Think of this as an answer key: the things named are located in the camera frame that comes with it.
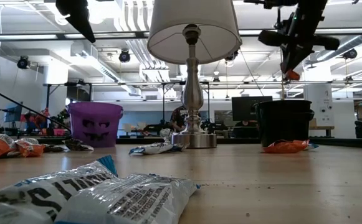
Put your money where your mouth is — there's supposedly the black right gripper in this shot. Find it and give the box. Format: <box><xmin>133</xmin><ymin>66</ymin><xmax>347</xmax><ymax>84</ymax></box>
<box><xmin>257</xmin><ymin>0</ymin><xmax>341</xmax><ymax>75</ymax></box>

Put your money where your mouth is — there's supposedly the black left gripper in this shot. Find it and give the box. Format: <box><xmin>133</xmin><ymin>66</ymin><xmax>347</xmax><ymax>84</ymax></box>
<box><xmin>55</xmin><ymin>0</ymin><xmax>97</xmax><ymax>44</ymax></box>

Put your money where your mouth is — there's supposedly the black ceiling device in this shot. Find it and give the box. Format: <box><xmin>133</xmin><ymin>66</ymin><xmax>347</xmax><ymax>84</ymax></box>
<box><xmin>342</xmin><ymin>48</ymin><xmax>358</xmax><ymax>60</ymax></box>
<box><xmin>16</xmin><ymin>55</ymin><xmax>31</xmax><ymax>70</ymax></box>
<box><xmin>118</xmin><ymin>49</ymin><xmax>131</xmax><ymax>63</ymax></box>
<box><xmin>225</xmin><ymin>49</ymin><xmax>240</xmax><ymax>62</ymax></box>

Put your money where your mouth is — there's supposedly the white pillar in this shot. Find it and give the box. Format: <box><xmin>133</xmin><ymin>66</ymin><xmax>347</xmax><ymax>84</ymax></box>
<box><xmin>303</xmin><ymin>83</ymin><xmax>336</xmax><ymax>127</ymax></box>

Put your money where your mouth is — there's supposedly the black plastic bucket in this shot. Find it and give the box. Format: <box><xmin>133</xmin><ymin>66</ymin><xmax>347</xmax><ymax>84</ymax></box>
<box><xmin>254</xmin><ymin>99</ymin><xmax>315</xmax><ymax>147</ymax></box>

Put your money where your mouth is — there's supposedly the black monitor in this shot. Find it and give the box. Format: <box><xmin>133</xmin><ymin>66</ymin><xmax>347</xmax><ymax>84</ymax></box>
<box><xmin>5</xmin><ymin>103</ymin><xmax>24</xmax><ymax>123</ymax></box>
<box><xmin>231</xmin><ymin>95</ymin><xmax>274</xmax><ymax>122</ymax></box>

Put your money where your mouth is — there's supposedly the background wooden desk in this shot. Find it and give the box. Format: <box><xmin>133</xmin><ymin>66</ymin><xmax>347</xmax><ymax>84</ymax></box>
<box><xmin>308</xmin><ymin>125</ymin><xmax>336</xmax><ymax>137</ymax></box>

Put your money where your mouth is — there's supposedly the person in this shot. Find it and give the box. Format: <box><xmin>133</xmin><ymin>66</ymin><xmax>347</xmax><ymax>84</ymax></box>
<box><xmin>169</xmin><ymin>105</ymin><xmax>188</xmax><ymax>133</ymax></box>
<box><xmin>234</xmin><ymin>119</ymin><xmax>259</xmax><ymax>138</ymax></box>

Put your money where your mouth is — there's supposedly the red equipment box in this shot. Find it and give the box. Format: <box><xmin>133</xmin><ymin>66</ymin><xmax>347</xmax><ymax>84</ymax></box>
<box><xmin>21</xmin><ymin>108</ymin><xmax>50</xmax><ymax>131</ymax></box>

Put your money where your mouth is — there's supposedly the purple face plastic bucket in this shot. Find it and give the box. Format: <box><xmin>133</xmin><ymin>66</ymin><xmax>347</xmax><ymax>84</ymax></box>
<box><xmin>67</xmin><ymin>101</ymin><xmax>124</xmax><ymax>149</ymax></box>

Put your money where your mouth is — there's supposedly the silver table lamp white shade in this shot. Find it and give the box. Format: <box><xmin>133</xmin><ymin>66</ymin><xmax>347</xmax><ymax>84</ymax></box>
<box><xmin>146</xmin><ymin>0</ymin><xmax>243</xmax><ymax>149</ymax></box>

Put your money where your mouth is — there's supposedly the brown Hershey's chocolate bar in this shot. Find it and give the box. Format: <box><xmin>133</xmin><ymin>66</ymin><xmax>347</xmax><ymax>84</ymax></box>
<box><xmin>62</xmin><ymin>138</ymin><xmax>95</xmax><ymax>152</ymax></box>
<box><xmin>168</xmin><ymin>142</ymin><xmax>188</xmax><ymax>152</ymax></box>
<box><xmin>43</xmin><ymin>144</ymin><xmax>65</xmax><ymax>154</ymax></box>

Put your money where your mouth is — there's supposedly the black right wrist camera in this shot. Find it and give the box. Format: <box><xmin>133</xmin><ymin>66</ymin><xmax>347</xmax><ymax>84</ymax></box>
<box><xmin>243</xmin><ymin>0</ymin><xmax>300</xmax><ymax>9</ymax></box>

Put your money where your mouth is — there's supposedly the clear lamp power cord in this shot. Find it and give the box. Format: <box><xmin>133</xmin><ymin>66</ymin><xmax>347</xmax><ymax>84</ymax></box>
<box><xmin>159</xmin><ymin>128</ymin><xmax>174</xmax><ymax>146</ymax></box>

